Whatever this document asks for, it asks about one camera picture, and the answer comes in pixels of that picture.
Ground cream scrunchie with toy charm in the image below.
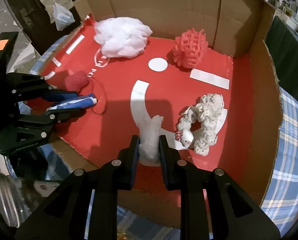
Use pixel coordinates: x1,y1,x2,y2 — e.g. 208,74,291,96
175,93,227,156

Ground red fuzzy pad with label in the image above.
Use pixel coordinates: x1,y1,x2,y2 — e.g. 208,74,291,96
64,67,107,115

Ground clear plastic bag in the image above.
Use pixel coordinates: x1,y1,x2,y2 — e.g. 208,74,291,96
52,2,75,32

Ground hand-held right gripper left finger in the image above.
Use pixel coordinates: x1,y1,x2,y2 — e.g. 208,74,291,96
14,134,141,240

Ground white fluffy cloth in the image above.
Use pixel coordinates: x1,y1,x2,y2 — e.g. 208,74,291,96
138,115,164,167

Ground blue white cloth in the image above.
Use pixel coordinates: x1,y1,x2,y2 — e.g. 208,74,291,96
46,93,98,112

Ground orange mesh bath loofah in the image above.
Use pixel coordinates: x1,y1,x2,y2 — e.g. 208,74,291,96
173,29,208,69

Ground glass jar with metal lid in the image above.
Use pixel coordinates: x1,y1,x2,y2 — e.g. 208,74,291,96
0,171,67,230

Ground white mesh bath loofah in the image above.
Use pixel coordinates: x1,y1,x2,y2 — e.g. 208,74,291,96
93,17,153,68

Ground cardboard box with red lining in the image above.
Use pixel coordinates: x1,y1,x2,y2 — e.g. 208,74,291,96
39,0,286,229

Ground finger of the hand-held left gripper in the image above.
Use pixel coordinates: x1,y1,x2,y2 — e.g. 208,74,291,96
0,108,86,155
6,73,81,106

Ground dark green table cover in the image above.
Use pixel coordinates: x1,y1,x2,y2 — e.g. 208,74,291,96
265,16,298,103

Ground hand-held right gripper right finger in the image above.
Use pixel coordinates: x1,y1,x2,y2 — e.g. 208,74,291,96
159,134,281,240

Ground metal door handle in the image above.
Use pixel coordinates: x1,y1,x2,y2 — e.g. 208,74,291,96
20,7,34,27

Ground dark wooden door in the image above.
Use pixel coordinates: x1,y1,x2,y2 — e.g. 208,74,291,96
4,0,82,45

